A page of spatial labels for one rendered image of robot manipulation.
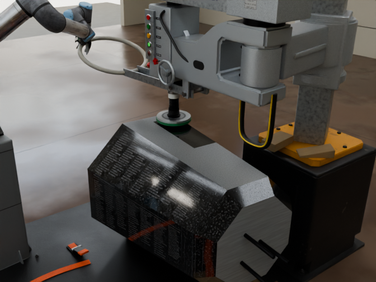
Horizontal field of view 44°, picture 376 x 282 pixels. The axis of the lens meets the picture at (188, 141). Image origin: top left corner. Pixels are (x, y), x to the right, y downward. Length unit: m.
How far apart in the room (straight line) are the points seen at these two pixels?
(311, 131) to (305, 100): 0.19
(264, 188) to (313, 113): 0.77
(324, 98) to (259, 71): 0.72
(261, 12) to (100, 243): 1.94
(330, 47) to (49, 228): 2.23
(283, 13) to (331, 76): 0.78
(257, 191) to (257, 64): 0.60
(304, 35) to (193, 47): 0.57
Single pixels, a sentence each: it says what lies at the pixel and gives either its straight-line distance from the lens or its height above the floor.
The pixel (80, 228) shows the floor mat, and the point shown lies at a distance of 3.48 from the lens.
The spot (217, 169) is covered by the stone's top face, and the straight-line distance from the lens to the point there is 2.38.
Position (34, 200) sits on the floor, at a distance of 3.92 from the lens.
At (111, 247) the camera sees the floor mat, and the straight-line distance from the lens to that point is 3.27.
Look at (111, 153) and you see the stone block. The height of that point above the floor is 0.73.
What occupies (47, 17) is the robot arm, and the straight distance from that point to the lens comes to 2.63.
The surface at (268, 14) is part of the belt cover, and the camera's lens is 2.10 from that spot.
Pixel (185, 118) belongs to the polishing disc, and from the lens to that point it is 2.88.
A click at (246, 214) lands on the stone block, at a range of 2.23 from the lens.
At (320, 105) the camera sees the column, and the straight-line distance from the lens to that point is 2.88.
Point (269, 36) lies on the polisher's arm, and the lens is 2.17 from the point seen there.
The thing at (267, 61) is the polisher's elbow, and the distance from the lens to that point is 2.23.
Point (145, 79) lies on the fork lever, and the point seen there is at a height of 1.11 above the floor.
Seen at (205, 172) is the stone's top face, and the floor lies 0.87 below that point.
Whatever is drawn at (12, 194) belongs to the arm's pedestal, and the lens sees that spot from 3.02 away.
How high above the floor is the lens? 1.97
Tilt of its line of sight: 24 degrees down
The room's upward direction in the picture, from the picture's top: 1 degrees clockwise
